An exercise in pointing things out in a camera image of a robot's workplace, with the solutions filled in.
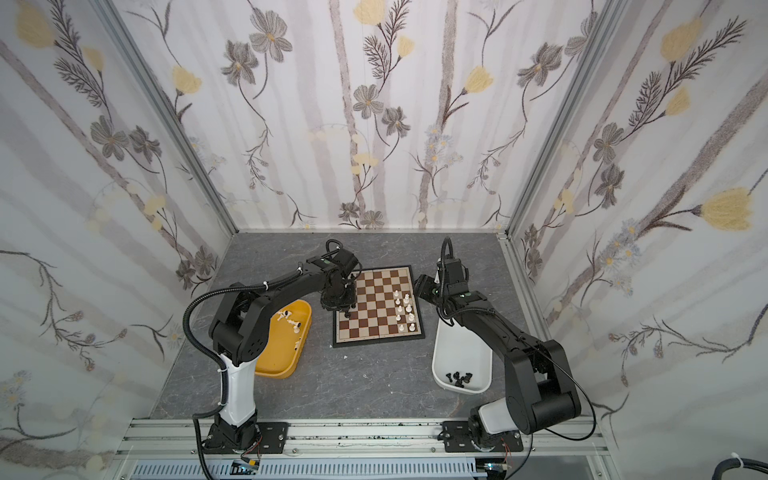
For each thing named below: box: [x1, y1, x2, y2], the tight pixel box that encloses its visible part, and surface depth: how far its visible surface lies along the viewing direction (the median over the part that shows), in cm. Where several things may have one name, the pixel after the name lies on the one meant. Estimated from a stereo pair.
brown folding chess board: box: [333, 265, 425, 348], surface depth 97 cm
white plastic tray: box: [432, 318, 493, 394], surface depth 86 cm
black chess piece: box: [446, 371, 473, 388], surface depth 85 cm
